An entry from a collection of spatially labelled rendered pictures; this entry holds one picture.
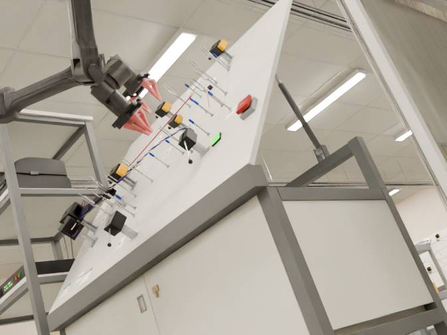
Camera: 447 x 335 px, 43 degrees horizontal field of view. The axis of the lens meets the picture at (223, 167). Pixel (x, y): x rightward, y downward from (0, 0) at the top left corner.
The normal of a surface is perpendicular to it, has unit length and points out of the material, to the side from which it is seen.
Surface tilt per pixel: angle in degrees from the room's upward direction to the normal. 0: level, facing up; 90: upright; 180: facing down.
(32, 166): 90
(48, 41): 180
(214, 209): 90
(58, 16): 180
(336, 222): 90
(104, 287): 90
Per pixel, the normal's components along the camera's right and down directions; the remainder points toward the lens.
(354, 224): 0.62, -0.49
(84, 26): 0.63, 0.09
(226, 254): -0.71, -0.04
